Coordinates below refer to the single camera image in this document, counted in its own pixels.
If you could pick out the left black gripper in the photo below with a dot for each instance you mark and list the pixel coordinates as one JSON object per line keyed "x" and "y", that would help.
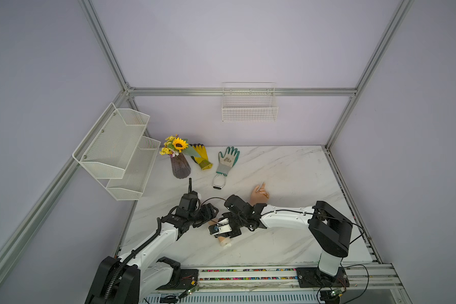
{"x": 208, "y": 213}

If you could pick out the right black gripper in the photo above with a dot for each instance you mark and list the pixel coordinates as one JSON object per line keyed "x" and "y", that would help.
{"x": 235, "y": 232}

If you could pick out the mannequin hand with white band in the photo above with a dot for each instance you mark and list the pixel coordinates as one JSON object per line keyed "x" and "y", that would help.
{"x": 259, "y": 195}

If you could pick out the white fitness band watch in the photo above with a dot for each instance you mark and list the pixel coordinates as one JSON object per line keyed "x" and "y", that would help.
{"x": 219, "y": 181}

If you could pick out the mannequin hand with black watch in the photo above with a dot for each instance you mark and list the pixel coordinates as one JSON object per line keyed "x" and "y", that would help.
{"x": 224, "y": 240}

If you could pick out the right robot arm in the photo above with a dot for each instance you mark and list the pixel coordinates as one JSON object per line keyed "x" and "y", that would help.
{"x": 331, "y": 229}

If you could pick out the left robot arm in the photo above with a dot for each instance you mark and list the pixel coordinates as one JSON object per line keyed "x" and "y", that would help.
{"x": 127, "y": 278}

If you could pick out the dark ribbed vase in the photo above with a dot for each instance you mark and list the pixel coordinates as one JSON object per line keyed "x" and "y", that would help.
{"x": 180, "y": 167}

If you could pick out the yellow work glove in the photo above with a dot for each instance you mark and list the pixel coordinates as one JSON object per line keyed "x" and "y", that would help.
{"x": 202, "y": 160}

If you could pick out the artificial sunflower bouquet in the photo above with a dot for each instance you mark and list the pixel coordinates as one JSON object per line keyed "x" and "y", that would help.
{"x": 175, "y": 146}

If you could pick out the green grey work glove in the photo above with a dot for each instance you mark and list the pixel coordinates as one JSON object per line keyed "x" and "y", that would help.
{"x": 227, "y": 160}

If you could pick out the white two-tier mesh shelf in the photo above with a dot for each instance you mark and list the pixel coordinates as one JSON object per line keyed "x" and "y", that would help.
{"x": 118, "y": 154}

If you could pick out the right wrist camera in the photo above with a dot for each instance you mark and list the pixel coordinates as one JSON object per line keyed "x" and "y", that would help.
{"x": 221, "y": 227}

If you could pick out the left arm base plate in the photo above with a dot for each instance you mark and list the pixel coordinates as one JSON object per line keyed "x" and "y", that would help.
{"x": 181, "y": 279}

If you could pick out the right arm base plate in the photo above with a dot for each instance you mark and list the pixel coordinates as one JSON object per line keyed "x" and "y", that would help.
{"x": 312, "y": 277}

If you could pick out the white wire wall basket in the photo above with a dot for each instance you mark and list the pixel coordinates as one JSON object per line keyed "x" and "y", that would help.
{"x": 249, "y": 102}

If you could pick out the aluminium front rail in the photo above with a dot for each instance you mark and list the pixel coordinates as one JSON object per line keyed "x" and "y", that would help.
{"x": 369, "y": 283}

